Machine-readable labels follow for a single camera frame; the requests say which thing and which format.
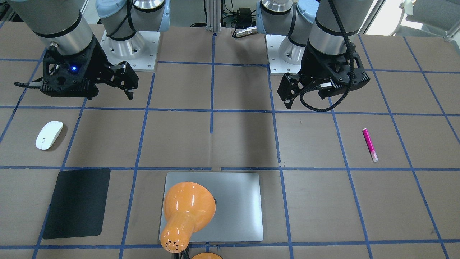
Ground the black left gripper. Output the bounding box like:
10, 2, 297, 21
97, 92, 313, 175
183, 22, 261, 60
277, 42, 350, 109

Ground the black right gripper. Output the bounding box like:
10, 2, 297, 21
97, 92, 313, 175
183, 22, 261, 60
14, 36, 139, 100

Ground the white computer mouse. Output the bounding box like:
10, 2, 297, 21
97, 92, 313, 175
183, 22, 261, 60
36, 120, 64, 150

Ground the pink pen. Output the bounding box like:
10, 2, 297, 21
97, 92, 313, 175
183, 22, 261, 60
362, 128, 378, 163

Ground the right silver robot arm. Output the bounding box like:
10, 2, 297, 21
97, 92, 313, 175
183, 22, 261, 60
8, 0, 170, 100

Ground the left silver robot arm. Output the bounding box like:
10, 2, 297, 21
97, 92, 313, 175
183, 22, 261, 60
256, 0, 372, 112

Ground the silver laptop notebook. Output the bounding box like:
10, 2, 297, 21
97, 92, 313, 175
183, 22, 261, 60
165, 172, 263, 243

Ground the black mousepad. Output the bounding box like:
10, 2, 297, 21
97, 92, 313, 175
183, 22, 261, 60
42, 168, 111, 240

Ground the orange desk lamp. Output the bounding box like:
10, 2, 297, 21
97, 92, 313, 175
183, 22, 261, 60
160, 182, 216, 258

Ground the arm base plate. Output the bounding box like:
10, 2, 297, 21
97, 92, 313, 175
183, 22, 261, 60
266, 34, 305, 75
100, 31, 161, 72

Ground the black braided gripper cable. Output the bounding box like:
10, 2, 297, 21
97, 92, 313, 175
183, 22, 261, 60
300, 0, 356, 112

